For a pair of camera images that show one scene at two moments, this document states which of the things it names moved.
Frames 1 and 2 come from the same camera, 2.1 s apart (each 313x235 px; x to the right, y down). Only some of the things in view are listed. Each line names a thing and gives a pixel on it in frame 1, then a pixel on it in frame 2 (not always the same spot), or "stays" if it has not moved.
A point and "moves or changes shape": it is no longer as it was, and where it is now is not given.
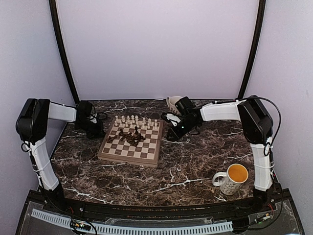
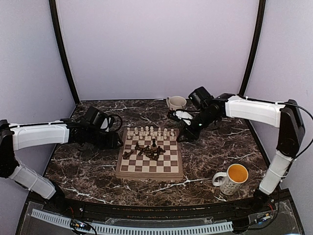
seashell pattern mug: (171, 102) stays
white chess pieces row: (134, 121) → (149, 132)
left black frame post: (52, 5) stays
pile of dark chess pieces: (133, 139) → (150, 153)
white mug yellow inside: (231, 181) stays
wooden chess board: (137, 142) moves or changes shape
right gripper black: (173, 133) → (189, 133)
